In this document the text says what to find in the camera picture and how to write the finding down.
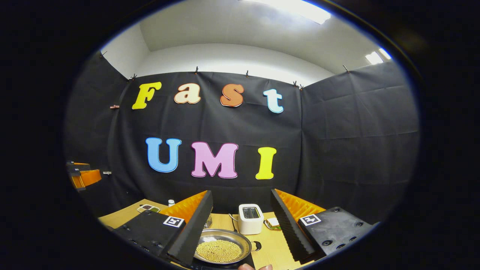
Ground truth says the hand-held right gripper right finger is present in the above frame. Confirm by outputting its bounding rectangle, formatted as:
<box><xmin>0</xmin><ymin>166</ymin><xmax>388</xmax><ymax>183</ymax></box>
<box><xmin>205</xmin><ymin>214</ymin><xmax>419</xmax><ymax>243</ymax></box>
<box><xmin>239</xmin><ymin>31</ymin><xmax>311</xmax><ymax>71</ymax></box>
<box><xmin>270</xmin><ymin>188</ymin><xmax>376</xmax><ymax>263</ymax></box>

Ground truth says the black induction cooktop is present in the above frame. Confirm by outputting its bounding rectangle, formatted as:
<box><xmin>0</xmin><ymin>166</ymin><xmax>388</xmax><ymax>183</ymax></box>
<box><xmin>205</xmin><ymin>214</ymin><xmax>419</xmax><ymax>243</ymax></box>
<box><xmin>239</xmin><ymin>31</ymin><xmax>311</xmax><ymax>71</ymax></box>
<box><xmin>180</xmin><ymin>257</ymin><xmax>256</xmax><ymax>270</ymax></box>

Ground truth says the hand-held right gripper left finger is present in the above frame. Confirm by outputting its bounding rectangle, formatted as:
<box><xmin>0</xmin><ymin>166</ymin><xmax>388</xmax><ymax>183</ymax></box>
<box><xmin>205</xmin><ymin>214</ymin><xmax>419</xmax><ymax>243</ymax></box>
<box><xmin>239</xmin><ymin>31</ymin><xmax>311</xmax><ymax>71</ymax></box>
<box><xmin>112</xmin><ymin>190</ymin><xmax>214</xmax><ymax>267</ymax></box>

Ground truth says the white toaster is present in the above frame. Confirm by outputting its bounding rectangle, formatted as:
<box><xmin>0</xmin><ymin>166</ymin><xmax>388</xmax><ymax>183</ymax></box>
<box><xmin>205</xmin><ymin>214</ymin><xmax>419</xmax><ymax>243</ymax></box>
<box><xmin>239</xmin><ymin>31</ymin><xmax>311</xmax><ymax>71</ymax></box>
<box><xmin>238</xmin><ymin>204</ymin><xmax>265</xmax><ymax>236</ymax></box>

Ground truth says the long ceiling light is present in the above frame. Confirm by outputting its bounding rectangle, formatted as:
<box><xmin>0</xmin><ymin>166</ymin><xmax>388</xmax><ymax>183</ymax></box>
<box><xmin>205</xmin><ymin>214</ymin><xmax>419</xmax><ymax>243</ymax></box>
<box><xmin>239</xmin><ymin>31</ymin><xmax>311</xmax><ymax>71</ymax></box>
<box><xmin>240</xmin><ymin>0</ymin><xmax>333</xmax><ymax>25</ymax></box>

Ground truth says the small ceiling light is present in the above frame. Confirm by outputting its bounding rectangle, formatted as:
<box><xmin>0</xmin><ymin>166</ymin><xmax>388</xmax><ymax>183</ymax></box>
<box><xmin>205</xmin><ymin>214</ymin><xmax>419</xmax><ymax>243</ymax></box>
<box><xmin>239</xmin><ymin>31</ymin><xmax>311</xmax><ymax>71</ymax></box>
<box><xmin>365</xmin><ymin>48</ymin><xmax>393</xmax><ymax>65</ymax></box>

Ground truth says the steel pot with yellow beans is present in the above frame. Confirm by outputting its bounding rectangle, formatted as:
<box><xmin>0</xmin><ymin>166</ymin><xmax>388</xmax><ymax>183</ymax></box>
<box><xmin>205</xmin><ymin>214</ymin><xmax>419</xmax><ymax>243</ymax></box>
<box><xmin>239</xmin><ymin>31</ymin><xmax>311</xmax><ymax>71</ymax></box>
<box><xmin>194</xmin><ymin>229</ymin><xmax>262</xmax><ymax>265</ymax></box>

